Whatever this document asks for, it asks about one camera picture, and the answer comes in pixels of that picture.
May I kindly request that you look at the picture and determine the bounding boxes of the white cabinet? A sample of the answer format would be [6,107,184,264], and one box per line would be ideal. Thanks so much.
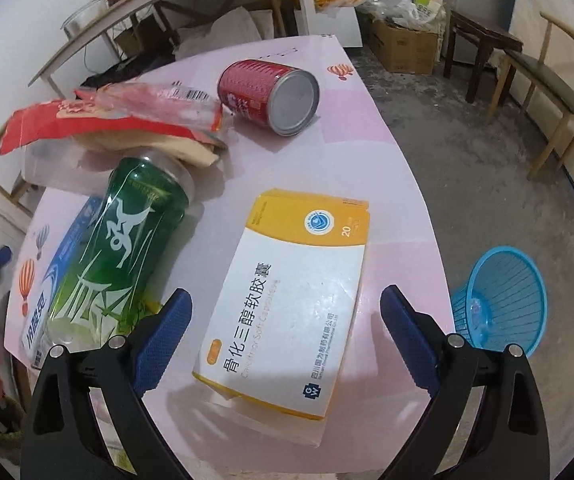
[312,0,364,47]

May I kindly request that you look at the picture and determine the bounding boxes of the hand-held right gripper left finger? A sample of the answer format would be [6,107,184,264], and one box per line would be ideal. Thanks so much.
[20,287,193,480]

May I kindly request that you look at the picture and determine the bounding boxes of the white plastic bags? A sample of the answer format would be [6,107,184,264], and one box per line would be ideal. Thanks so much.
[362,0,448,31]

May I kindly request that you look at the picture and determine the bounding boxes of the cardboard box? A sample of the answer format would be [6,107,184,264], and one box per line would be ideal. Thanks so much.
[367,17,440,75]

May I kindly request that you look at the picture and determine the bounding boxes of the blue plastic wastebasket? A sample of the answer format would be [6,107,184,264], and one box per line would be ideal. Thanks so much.
[449,246,548,358]

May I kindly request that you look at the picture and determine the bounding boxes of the red drink can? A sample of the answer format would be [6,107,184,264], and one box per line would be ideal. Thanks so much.
[217,59,321,137]

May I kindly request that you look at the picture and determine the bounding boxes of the wooden chair dark seat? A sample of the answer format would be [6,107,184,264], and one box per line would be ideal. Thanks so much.
[487,12,574,181]

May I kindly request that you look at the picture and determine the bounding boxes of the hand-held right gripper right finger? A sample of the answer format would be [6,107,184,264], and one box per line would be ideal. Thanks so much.
[379,284,550,480]

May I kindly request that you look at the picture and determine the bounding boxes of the yellow white medicine box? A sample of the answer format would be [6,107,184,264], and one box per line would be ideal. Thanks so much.
[191,188,372,448]

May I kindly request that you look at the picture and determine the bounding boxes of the dark wooden stool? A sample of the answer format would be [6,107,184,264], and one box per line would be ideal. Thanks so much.
[443,10,524,103]

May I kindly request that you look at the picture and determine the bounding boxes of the green drink can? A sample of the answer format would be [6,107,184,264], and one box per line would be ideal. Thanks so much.
[42,156,190,361]

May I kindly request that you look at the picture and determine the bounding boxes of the beige cloth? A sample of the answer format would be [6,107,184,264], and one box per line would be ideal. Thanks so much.
[74,127,223,168]

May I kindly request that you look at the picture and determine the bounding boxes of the blue white carton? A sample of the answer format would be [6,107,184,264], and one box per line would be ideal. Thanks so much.
[20,195,105,368]

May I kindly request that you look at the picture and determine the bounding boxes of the pink printed tablecloth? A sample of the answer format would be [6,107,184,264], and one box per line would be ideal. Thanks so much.
[4,35,455,480]

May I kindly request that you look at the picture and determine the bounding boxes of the clear plastic container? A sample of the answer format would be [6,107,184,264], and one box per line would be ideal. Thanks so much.
[21,142,113,193]

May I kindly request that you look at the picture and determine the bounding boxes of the metal pot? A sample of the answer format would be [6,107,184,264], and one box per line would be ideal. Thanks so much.
[62,0,112,39]

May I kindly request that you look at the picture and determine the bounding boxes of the white sack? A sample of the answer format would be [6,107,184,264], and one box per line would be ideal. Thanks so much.
[174,7,288,61]

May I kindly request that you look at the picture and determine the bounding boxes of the red snack wrapper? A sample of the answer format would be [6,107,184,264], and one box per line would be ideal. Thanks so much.
[74,81,225,133]

